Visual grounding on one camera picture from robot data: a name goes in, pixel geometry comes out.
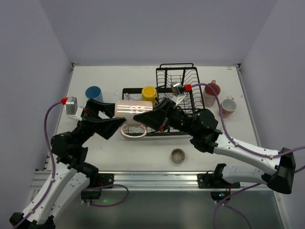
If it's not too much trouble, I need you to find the blue plastic cup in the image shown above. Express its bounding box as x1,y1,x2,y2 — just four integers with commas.
85,86,103,102

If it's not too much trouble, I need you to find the aluminium mounting rail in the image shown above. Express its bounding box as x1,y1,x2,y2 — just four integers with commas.
99,167,264,191

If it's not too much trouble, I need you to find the pink floral mug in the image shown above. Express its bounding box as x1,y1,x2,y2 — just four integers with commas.
203,80,221,107

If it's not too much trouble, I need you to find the dusty pink faceted mug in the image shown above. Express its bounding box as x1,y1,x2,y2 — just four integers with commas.
220,99,237,118

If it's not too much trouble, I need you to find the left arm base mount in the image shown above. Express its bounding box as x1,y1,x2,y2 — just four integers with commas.
81,173,114,203

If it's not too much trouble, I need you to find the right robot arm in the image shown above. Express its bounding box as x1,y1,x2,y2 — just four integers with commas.
134,98,296,194

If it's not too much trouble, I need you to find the black wire dish rack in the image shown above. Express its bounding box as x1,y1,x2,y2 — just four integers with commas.
122,63,204,137

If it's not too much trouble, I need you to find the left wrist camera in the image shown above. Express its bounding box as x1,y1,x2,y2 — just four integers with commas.
65,96,82,121

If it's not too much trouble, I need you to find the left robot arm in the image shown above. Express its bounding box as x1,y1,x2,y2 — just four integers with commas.
10,99,126,229

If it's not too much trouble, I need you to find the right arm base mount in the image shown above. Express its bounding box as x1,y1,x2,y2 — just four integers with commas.
197,163,241,202

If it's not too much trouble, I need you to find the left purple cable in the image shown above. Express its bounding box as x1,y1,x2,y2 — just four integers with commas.
14,97,70,225

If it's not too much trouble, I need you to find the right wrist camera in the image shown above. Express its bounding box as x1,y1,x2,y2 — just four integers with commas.
171,82,185,104

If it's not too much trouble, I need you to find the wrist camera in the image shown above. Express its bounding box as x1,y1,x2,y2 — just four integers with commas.
65,96,82,121
171,82,185,104

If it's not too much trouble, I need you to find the tall beige pink mug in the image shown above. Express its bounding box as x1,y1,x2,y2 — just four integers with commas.
114,100,153,140

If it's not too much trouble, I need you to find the yellow mug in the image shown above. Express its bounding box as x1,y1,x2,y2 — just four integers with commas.
141,86,157,105

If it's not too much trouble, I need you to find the speckled small ceramic cup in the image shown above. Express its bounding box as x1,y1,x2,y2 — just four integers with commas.
171,148,186,164

